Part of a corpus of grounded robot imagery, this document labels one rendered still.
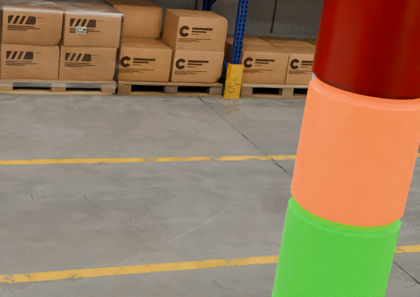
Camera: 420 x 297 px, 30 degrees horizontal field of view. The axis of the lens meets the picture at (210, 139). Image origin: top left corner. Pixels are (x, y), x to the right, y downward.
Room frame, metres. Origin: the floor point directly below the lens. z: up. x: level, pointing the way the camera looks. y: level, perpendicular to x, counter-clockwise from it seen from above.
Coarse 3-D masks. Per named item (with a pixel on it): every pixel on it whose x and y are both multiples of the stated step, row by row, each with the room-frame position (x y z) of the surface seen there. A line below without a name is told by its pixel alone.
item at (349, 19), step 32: (352, 0) 0.30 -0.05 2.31; (384, 0) 0.30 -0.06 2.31; (416, 0) 0.30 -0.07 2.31; (320, 32) 0.32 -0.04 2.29; (352, 32) 0.30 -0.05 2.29; (384, 32) 0.30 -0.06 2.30; (416, 32) 0.30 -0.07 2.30; (320, 64) 0.31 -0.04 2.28; (352, 64) 0.30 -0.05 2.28; (384, 64) 0.30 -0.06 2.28; (416, 64) 0.30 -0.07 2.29; (384, 96) 0.30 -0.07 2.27; (416, 96) 0.30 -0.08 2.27
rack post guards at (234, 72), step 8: (232, 64) 8.41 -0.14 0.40; (240, 64) 8.44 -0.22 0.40; (232, 72) 8.41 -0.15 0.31; (240, 72) 8.45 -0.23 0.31; (232, 80) 8.42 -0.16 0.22; (240, 80) 8.46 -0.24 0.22; (224, 88) 8.47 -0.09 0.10; (232, 88) 8.42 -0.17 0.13; (240, 88) 8.48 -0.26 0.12; (224, 96) 8.44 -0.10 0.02; (232, 96) 8.43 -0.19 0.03; (240, 96) 8.53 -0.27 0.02
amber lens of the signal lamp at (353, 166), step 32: (320, 96) 0.31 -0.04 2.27; (352, 96) 0.30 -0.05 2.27; (320, 128) 0.30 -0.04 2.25; (352, 128) 0.30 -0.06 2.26; (384, 128) 0.30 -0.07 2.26; (416, 128) 0.30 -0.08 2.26; (320, 160) 0.30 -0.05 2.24; (352, 160) 0.30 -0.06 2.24; (384, 160) 0.30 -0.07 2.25; (320, 192) 0.30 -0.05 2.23; (352, 192) 0.30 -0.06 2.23; (384, 192) 0.30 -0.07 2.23; (352, 224) 0.30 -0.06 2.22; (384, 224) 0.30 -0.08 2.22
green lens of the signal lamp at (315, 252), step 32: (288, 224) 0.31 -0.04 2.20; (320, 224) 0.30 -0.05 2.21; (288, 256) 0.31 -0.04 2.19; (320, 256) 0.30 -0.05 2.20; (352, 256) 0.30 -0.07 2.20; (384, 256) 0.30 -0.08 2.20; (288, 288) 0.31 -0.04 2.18; (320, 288) 0.30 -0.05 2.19; (352, 288) 0.30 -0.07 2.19; (384, 288) 0.31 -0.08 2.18
